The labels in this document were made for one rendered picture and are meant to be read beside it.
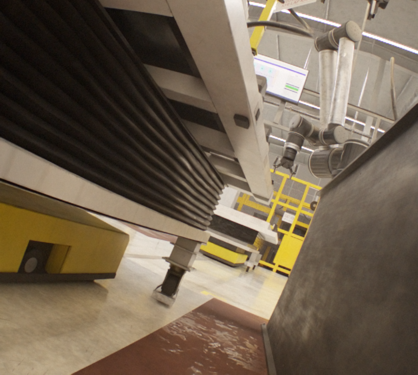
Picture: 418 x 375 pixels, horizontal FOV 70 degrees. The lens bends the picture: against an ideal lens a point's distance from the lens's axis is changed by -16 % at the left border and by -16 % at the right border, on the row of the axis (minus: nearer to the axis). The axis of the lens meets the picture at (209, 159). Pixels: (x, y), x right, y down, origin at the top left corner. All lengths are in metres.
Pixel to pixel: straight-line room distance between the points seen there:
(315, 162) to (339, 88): 0.51
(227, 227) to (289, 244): 5.16
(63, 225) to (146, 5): 0.78
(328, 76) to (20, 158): 2.11
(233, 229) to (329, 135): 4.12
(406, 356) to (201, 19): 0.66
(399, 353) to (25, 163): 0.65
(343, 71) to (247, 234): 4.19
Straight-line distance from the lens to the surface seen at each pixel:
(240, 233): 5.92
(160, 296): 1.74
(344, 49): 2.28
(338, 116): 2.08
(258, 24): 1.69
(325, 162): 2.21
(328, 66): 2.41
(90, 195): 0.70
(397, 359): 0.60
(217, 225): 5.99
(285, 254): 10.88
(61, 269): 1.31
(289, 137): 2.06
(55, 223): 1.15
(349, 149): 2.08
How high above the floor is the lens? 0.44
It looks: 11 degrees up
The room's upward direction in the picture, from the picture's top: 24 degrees clockwise
